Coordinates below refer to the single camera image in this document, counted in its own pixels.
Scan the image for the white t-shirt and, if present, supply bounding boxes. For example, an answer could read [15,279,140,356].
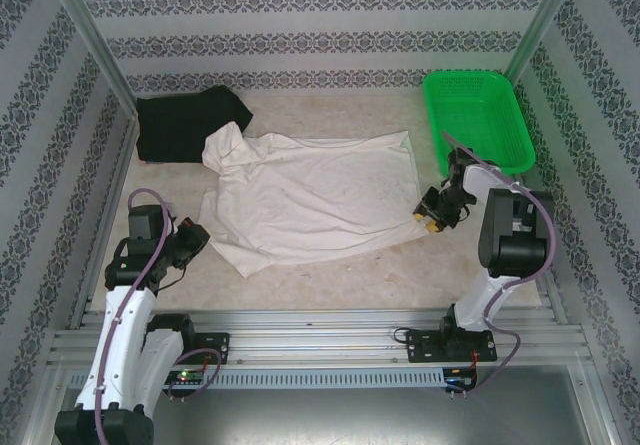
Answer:
[198,120,432,280]

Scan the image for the green plastic basket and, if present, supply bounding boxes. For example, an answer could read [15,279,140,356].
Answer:
[422,68,538,176]

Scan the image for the small circuit board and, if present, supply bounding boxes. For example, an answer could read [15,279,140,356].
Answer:
[163,368,206,386]
[443,367,480,391]

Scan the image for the black t-shirt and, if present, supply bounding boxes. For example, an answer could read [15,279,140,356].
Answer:
[135,84,255,165]

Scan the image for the grey metal shelf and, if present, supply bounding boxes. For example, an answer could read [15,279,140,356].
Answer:
[29,364,621,445]

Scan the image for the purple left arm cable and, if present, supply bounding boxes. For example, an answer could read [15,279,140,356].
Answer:
[92,188,224,445]

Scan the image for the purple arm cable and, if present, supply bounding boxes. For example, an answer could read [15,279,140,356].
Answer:
[92,188,224,445]
[457,147,559,396]

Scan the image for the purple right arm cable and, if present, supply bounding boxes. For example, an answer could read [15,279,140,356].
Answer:
[457,147,559,396]

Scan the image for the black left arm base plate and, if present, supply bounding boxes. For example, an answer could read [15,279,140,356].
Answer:
[191,332,232,367]

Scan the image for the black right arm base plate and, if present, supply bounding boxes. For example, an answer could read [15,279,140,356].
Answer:
[407,328,499,365]

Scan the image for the aluminium rail frame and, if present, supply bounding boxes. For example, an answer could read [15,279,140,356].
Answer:
[47,307,589,366]

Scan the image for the slotted grey cable duct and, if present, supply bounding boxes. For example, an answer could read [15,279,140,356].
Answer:
[67,367,447,390]

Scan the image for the aluminium corner post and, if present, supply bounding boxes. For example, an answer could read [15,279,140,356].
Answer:
[39,0,146,122]
[501,0,594,86]

